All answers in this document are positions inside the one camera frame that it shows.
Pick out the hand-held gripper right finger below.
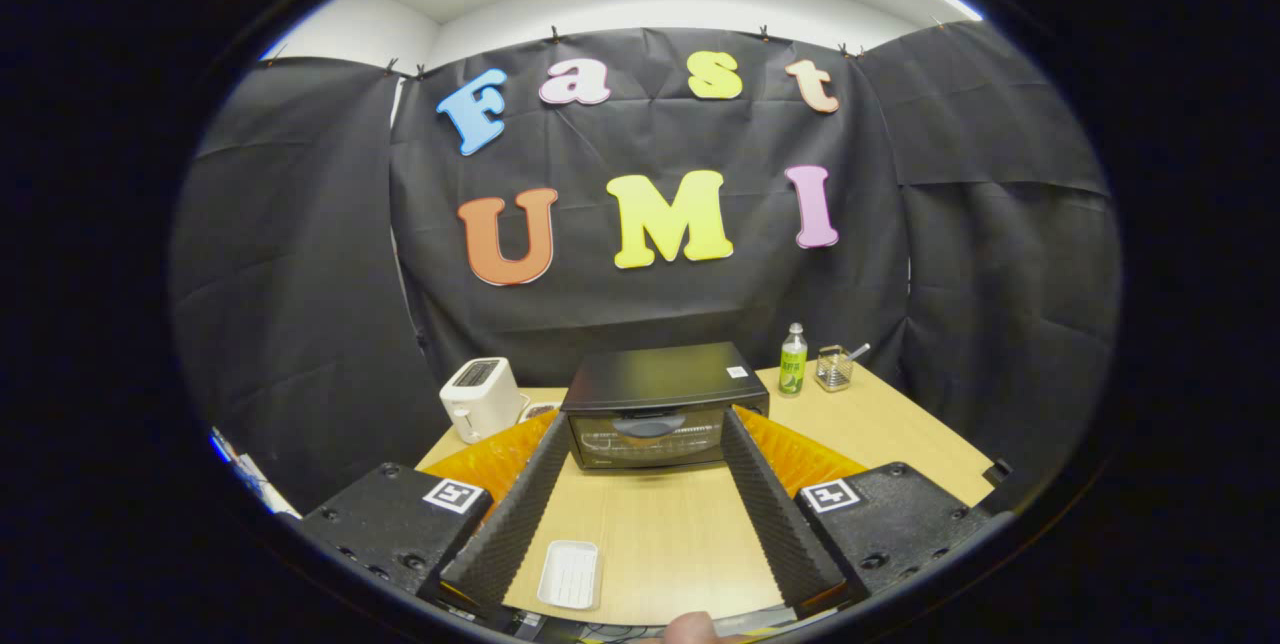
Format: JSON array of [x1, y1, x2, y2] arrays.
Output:
[[720, 405, 991, 620]]

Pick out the small white plastic tray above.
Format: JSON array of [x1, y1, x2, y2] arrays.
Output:
[[536, 539, 601, 612]]

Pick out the black toaster oven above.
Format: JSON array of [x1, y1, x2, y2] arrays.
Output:
[[560, 341, 771, 471]]

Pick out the white paper clutter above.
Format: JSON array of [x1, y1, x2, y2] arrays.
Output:
[[208, 429, 301, 517]]

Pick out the white pop-up toaster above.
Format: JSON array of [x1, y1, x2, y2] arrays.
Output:
[[439, 357, 529, 444]]

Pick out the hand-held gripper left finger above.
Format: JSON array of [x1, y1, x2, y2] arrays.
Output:
[[300, 411, 569, 620]]

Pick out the green label plastic bottle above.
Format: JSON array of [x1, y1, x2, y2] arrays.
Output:
[[778, 323, 809, 398]]

